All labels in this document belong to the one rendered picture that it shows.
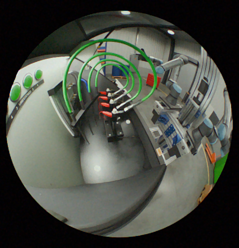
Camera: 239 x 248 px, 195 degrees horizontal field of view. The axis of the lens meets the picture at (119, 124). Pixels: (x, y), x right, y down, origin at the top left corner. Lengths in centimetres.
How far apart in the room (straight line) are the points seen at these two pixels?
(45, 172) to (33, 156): 6
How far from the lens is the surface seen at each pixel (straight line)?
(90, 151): 56
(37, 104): 28
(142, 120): 57
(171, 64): 78
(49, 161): 30
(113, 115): 34
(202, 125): 73
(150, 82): 460
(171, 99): 86
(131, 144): 58
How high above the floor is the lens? 134
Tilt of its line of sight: 51 degrees down
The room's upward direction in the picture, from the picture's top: 7 degrees clockwise
